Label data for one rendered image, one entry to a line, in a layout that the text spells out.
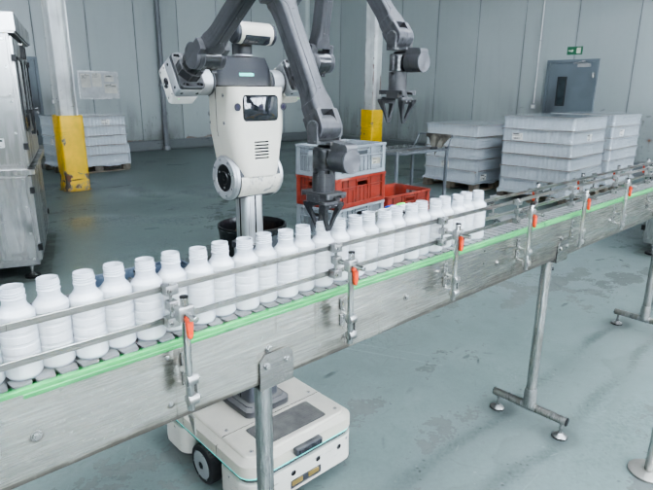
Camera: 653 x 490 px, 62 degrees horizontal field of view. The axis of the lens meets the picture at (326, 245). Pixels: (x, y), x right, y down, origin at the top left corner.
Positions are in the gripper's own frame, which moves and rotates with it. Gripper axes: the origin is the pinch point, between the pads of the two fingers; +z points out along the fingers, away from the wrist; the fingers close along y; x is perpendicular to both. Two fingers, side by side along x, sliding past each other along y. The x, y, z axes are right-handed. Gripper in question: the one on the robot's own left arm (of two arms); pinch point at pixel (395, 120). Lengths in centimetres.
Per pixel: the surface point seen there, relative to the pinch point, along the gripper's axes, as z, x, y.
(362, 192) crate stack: 64, -154, 162
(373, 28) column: -128, -708, 681
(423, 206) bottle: 24.4, 4.8, -16.6
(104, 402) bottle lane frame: 48, 104, -22
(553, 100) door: 5, -968, 420
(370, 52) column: -82, -709, 687
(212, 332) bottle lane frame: 41, 81, -22
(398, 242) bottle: 33.3, 16.8, -17.9
